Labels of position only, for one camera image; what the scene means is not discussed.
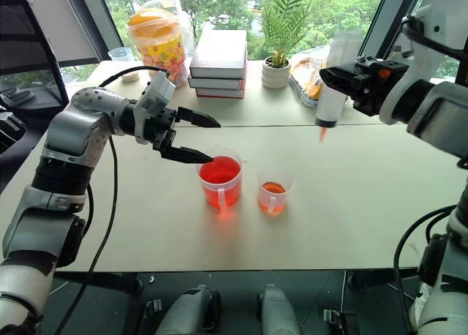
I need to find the black mesh office chair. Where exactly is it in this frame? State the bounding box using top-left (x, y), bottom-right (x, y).
top-left (0, 0), bottom-right (71, 157)

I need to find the black table foot bar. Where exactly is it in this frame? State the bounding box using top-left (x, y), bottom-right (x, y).
top-left (54, 271), bottom-right (144, 296)
top-left (346, 268), bottom-right (420, 289)

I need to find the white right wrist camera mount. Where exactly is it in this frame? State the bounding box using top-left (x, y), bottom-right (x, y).
top-left (378, 4), bottom-right (449, 127)

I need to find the small measuring cup red liquid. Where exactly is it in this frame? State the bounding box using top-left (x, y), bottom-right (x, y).
top-left (257, 167), bottom-right (295, 217)

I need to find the grey rounded robot leg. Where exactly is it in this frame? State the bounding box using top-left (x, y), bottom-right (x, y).
top-left (156, 285), bottom-right (222, 335)
top-left (257, 283), bottom-right (303, 335)

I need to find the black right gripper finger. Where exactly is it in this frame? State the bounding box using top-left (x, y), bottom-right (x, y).
top-left (319, 69), bottom-right (363, 99)
top-left (327, 66), bottom-right (367, 78)

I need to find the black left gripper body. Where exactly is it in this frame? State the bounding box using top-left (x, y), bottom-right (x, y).
top-left (144, 107), bottom-right (181, 157)

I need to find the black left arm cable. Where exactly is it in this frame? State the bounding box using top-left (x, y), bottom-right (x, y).
top-left (54, 66), bottom-right (169, 335)

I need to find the dark window frame post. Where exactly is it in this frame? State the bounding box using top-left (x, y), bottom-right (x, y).
top-left (359, 0), bottom-right (425, 60)
top-left (60, 0), bottom-right (126, 64)

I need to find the clear plastic syringe orange tip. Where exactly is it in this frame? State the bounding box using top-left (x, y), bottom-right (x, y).
top-left (314, 30), bottom-right (363, 144)

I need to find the large measuring cup red liquid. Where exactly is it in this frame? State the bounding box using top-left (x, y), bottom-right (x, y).
top-left (197, 143), bottom-right (244, 219)

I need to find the small clear blue plastic cup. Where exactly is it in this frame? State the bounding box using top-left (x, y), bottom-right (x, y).
top-left (107, 46), bottom-right (133, 63)

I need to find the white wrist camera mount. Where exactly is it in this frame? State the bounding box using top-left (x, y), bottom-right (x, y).
top-left (378, 4), bottom-right (449, 127)
top-left (132, 70), bottom-right (177, 145)

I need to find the thick white book red cover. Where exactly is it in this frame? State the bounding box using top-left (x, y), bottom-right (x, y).
top-left (189, 29), bottom-right (249, 80)

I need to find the green plant in white pot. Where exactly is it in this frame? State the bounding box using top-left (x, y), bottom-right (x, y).
top-left (258, 0), bottom-right (316, 91)

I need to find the orange snack bag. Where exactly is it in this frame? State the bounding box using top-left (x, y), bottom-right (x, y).
top-left (287, 45), bottom-right (332, 110)

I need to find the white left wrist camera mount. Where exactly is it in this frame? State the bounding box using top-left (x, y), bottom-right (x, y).
top-left (132, 70), bottom-right (177, 145)

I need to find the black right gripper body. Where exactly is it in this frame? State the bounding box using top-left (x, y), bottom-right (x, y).
top-left (350, 56), bottom-right (410, 117)

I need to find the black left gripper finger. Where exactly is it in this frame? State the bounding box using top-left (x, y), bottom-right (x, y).
top-left (178, 107), bottom-right (222, 129)
top-left (159, 144), bottom-right (215, 165)

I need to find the orange lidded bucket in bag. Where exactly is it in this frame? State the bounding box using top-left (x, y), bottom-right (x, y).
top-left (127, 0), bottom-right (195, 90)

